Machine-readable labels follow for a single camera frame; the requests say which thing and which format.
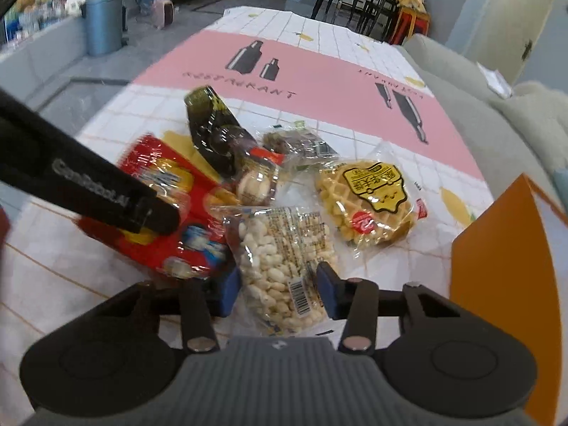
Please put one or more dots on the pink and white printed tablecloth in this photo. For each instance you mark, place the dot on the pink and white printed tablecloth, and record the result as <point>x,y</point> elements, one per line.
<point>310,80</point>

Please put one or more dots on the pink heater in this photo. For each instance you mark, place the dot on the pink heater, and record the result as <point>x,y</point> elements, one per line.
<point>162,12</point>

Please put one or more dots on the white magazine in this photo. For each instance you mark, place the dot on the white magazine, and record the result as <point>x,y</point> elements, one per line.
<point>497,80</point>

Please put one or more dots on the long red biscuit packet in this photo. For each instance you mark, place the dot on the long red biscuit packet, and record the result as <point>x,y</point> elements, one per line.
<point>199,213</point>

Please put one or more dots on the dark green snack packet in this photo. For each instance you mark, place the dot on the dark green snack packet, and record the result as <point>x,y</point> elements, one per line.
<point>213,142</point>

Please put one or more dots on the row of small ornaments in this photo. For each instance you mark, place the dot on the row of small ornaments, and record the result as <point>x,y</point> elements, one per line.
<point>40,9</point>

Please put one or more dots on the clear dark nut bar packet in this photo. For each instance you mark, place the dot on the clear dark nut bar packet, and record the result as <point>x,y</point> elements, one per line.
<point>288,142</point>

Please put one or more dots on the grey-green sofa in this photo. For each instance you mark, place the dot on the grey-green sofa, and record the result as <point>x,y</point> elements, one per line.
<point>466,102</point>

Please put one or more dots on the beige pillow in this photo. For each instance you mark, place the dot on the beige pillow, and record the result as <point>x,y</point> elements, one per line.
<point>537,111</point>

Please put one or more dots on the orange stool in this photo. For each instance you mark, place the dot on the orange stool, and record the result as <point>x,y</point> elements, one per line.
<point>410,24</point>

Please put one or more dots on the orange cardboard box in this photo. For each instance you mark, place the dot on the orange cardboard box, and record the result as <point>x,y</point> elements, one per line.
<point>497,253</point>

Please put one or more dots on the waffle packet with yellow label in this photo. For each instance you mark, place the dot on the waffle packet with yellow label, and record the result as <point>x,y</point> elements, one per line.
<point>368,204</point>

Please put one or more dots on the grey low bench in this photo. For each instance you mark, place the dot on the grey low bench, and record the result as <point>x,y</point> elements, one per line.
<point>40,53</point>

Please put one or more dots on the clear puffed rice packet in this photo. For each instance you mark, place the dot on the clear puffed rice packet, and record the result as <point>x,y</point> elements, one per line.
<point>270,266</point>

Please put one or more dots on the blue trash can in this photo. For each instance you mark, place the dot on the blue trash can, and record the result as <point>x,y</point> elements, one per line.
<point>104,24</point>

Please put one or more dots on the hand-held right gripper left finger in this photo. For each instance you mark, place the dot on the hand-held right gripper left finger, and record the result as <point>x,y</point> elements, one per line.
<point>228,293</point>

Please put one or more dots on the small round cracker packet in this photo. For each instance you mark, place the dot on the small round cracker packet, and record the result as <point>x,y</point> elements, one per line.
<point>255,184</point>

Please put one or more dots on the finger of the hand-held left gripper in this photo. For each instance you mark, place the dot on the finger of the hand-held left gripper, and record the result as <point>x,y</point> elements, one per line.
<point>157,217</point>

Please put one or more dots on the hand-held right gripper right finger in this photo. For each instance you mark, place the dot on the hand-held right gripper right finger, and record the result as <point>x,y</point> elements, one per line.
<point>327,293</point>

